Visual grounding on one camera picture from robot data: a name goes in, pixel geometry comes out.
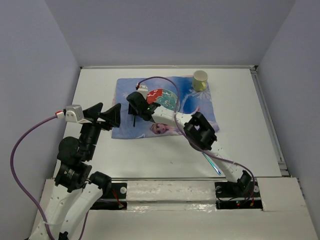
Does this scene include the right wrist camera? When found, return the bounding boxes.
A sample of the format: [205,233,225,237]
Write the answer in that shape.
[135,83,149,94]

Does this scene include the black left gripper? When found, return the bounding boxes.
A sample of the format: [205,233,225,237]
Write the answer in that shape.
[79,101,122,159]

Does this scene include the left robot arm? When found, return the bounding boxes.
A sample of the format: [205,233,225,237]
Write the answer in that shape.
[29,102,121,240]

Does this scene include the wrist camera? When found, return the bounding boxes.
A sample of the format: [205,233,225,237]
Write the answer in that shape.
[135,83,149,94]
[55,104,86,124]

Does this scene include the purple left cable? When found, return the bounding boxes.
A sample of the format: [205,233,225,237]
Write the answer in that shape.
[9,112,126,240]

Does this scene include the red and teal plate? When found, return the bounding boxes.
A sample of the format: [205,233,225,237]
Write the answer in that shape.
[146,88,180,111]

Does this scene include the blue Frozen placemat cloth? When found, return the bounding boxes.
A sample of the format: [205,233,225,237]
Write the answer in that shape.
[111,76,220,139]

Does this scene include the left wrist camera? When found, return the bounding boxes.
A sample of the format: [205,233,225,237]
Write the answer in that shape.
[55,104,86,124]

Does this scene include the light green mug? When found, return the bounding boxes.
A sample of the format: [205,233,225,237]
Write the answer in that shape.
[192,70,208,92]

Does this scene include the rainbow metal spoon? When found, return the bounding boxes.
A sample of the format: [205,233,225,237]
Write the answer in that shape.
[202,153,222,176]

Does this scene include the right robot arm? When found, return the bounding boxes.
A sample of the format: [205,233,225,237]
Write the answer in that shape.
[126,91,255,199]

